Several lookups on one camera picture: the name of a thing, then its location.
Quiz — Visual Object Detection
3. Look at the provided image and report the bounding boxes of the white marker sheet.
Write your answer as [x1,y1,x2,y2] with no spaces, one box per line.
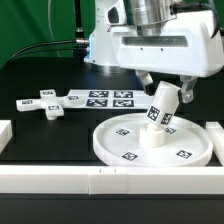
[68,89,153,109]

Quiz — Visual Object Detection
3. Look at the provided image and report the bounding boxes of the white cross-shaped table base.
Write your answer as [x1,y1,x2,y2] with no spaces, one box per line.
[15,88,85,121]

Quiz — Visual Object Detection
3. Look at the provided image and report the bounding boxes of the black cable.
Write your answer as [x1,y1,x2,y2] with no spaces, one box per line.
[2,39,88,68]

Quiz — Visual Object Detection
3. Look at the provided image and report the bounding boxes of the white round table top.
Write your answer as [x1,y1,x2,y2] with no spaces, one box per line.
[93,113,213,167]

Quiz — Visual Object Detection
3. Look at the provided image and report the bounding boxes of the white left fence block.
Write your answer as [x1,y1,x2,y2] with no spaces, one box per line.
[0,120,13,154]

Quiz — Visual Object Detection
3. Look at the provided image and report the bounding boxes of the white right fence block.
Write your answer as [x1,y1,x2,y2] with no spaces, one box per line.
[206,122,224,167]

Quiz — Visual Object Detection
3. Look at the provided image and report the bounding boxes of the black vertical cable connector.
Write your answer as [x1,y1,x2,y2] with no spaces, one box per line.
[74,0,84,45]

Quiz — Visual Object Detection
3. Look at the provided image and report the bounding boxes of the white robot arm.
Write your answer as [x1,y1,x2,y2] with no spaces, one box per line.
[85,0,224,103]

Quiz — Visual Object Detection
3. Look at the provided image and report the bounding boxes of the white fence block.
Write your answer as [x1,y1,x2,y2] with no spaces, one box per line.
[206,122,224,167]
[0,120,13,154]

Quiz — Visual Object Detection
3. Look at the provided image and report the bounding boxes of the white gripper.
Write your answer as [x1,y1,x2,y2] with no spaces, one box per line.
[110,10,224,103]

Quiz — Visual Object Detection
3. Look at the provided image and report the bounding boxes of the white front fence bar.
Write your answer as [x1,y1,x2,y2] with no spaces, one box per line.
[0,165,224,195]

